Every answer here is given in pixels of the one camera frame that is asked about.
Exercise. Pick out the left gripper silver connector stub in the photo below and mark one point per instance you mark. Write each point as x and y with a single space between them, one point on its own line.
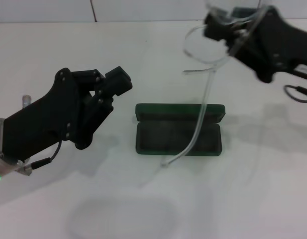
26 100

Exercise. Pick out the green glasses case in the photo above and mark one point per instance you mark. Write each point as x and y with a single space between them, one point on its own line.
163 139

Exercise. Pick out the clear white glasses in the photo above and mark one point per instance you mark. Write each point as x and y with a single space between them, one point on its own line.
204 104

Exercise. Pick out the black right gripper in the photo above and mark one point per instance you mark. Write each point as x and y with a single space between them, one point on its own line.
277 47

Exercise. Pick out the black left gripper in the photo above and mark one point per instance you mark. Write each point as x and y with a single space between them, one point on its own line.
51 117

